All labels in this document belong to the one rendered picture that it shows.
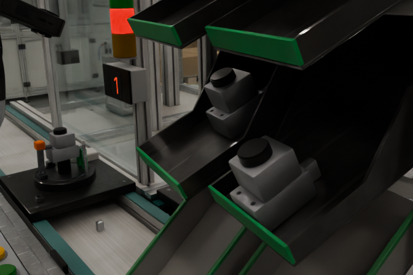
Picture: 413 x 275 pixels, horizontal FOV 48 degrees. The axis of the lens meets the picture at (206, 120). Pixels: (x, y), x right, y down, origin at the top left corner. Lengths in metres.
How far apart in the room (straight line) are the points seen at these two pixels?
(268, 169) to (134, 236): 0.61
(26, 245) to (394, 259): 0.66
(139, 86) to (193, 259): 0.44
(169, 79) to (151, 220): 1.20
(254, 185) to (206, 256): 0.25
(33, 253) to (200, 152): 0.44
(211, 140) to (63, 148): 0.58
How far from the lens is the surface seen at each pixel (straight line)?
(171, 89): 2.12
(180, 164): 0.55
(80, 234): 1.01
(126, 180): 1.09
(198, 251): 0.64
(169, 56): 2.09
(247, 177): 0.40
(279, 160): 0.40
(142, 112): 1.03
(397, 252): 0.47
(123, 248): 0.94
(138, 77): 0.96
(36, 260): 0.88
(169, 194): 1.01
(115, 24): 0.98
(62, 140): 1.08
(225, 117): 0.53
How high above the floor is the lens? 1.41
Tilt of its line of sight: 17 degrees down
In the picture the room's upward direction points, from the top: 1 degrees counter-clockwise
